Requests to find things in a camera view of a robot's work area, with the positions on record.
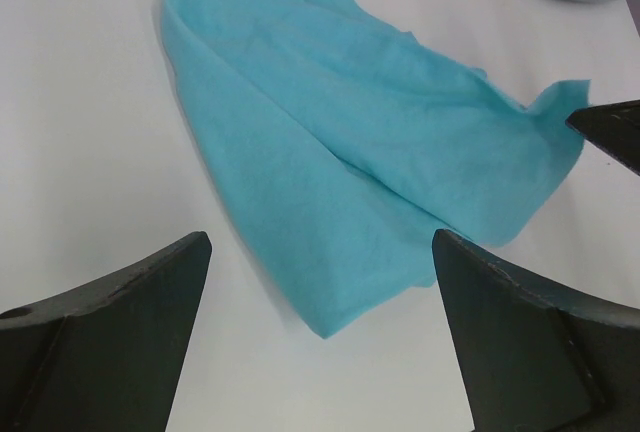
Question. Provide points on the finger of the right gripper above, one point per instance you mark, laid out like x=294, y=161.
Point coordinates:
x=613, y=129

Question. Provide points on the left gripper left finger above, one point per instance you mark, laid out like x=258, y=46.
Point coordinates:
x=107, y=355

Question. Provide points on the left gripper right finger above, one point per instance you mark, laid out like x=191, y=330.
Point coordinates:
x=534, y=354

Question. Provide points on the teal t-shirt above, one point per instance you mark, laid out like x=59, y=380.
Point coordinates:
x=339, y=145

